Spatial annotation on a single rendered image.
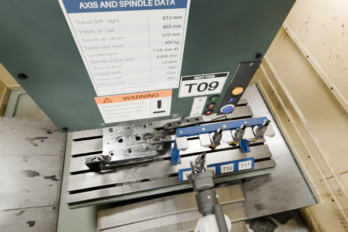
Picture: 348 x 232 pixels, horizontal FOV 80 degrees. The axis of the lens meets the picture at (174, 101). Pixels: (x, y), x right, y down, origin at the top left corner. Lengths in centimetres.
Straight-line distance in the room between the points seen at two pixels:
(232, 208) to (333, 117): 76
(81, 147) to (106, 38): 110
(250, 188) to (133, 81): 126
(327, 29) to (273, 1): 94
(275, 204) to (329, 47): 93
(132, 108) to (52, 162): 126
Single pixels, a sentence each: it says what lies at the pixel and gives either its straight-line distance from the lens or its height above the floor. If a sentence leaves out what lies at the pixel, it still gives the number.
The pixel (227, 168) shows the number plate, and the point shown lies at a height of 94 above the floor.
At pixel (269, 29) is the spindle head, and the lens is 39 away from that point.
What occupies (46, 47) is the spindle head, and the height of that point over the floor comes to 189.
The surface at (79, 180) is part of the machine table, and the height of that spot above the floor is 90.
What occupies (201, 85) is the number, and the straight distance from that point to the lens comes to 44.
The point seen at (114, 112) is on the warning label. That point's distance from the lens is 48.
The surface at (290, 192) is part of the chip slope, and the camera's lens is 154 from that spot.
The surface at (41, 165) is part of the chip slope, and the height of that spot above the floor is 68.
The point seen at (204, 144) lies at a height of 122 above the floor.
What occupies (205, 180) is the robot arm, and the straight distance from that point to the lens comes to 94.
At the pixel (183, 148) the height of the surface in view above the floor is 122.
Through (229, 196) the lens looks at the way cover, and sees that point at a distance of 146.
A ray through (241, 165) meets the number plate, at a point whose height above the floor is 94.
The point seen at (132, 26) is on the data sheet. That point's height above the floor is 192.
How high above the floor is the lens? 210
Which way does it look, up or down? 56 degrees down
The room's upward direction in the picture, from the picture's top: 7 degrees clockwise
